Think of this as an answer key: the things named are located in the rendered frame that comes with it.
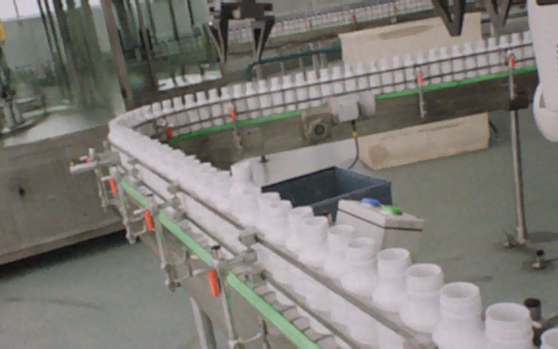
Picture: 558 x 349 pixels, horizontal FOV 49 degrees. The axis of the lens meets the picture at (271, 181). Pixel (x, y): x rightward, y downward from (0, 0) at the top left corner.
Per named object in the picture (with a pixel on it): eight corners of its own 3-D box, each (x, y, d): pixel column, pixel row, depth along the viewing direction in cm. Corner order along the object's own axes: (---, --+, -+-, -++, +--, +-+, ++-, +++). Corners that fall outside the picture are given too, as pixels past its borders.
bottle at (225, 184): (232, 268, 117) (215, 186, 113) (225, 258, 123) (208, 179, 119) (262, 260, 118) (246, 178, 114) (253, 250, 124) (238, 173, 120)
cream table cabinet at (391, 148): (462, 136, 606) (451, 14, 575) (491, 147, 546) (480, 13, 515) (355, 157, 598) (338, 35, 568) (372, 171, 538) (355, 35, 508)
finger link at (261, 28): (224, 63, 109) (223, 9, 108) (261, 62, 112) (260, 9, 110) (238, 63, 103) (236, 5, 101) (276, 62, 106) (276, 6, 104)
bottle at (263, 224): (272, 298, 102) (255, 205, 98) (263, 284, 108) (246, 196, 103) (306, 288, 103) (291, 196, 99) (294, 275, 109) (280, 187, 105)
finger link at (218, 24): (205, 63, 108) (203, 8, 106) (242, 62, 111) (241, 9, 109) (218, 63, 102) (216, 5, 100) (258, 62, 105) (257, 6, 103)
